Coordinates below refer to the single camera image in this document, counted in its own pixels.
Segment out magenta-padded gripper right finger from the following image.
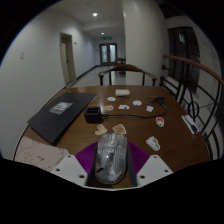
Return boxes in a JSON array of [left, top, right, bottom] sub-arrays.
[[127, 141, 175, 188]]

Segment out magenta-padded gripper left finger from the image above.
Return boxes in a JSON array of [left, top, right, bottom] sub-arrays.
[[50, 141, 99, 188]]

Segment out translucent white computer mouse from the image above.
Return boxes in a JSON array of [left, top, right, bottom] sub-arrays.
[[94, 132, 129, 186]]

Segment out white line-print mouse pad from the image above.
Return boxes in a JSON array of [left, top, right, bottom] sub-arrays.
[[14, 135, 71, 173]]

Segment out white outlined sticker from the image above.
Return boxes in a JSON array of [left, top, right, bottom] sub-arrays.
[[145, 135, 162, 152]]

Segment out red and white sticker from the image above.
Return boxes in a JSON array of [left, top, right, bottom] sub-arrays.
[[155, 116, 166, 128]]

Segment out tan sticker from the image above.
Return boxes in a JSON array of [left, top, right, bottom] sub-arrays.
[[94, 123, 108, 136]]

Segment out orange sticker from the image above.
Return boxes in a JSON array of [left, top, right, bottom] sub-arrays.
[[112, 123, 128, 136], [102, 104, 115, 112]]

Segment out black closed laptop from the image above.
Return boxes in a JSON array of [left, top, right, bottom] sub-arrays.
[[26, 91, 99, 145]]

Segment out white notepad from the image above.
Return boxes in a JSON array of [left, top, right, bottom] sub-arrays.
[[181, 114, 201, 135]]

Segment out dark pen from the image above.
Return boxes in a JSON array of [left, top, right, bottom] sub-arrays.
[[185, 116, 198, 133]]

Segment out small black box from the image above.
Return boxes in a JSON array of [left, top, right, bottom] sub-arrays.
[[83, 105, 103, 125]]

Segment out dark bunch of keys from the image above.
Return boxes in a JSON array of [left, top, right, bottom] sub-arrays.
[[148, 95, 169, 110]]

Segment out small white square box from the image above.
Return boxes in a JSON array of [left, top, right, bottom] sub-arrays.
[[114, 88, 131, 98]]

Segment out black railing with wooden handrail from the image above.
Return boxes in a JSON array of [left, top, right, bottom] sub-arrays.
[[159, 53, 224, 162]]

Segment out wooden round-back chair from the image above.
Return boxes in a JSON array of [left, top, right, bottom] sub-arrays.
[[97, 63, 159, 87]]

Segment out beige single door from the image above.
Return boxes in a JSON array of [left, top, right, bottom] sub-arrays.
[[59, 31, 78, 86]]

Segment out dark framed window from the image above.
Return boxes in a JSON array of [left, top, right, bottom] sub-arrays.
[[167, 26, 201, 95]]

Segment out glazed double door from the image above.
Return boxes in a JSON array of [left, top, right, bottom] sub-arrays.
[[98, 42, 119, 67]]

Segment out black cable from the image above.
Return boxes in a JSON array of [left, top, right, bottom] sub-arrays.
[[100, 112, 167, 120]]

